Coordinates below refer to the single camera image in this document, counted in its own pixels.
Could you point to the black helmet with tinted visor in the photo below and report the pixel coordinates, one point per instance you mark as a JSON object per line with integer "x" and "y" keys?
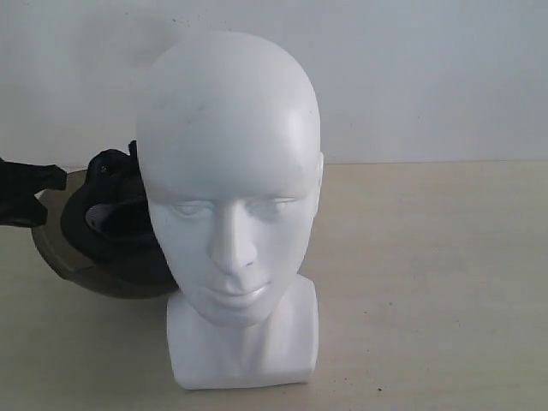
{"x": 98, "y": 234}

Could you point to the white mannequin head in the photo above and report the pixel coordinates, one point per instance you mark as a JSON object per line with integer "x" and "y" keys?
{"x": 228, "y": 138}

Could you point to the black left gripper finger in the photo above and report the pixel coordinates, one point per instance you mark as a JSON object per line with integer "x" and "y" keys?
{"x": 19, "y": 185}

